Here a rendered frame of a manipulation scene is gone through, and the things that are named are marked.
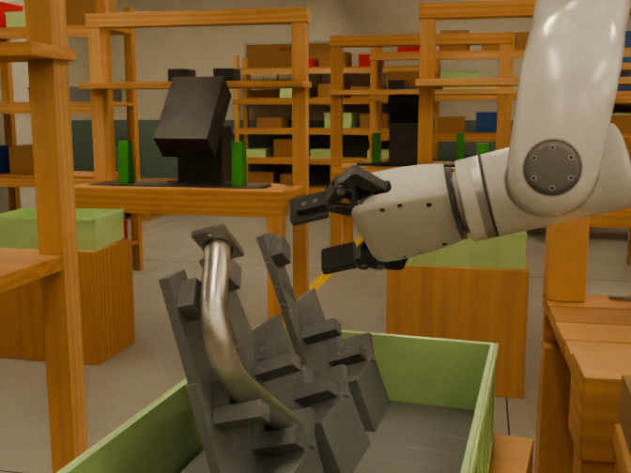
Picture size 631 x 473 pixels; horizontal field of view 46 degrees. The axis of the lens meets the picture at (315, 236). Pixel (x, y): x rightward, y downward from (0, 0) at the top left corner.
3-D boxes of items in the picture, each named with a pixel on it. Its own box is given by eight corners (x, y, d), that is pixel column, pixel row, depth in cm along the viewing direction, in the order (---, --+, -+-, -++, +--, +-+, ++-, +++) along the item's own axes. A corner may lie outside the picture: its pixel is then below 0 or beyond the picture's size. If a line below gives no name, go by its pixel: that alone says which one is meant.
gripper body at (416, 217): (472, 203, 82) (373, 225, 85) (452, 140, 74) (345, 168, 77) (482, 258, 77) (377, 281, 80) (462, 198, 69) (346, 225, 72)
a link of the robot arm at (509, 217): (496, 235, 70) (500, 237, 79) (646, 202, 66) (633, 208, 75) (475, 147, 71) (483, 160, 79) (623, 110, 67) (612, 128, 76)
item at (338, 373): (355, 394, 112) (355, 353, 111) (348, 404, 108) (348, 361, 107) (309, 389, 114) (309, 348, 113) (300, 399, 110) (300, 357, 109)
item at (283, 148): (435, 208, 1076) (438, 49, 1040) (234, 203, 1140) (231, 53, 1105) (437, 204, 1128) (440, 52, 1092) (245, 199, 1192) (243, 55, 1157)
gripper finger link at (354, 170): (407, 204, 77) (357, 218, 79) (382, 156, 71) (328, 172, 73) (408, 212, 76) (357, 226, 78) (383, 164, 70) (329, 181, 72)
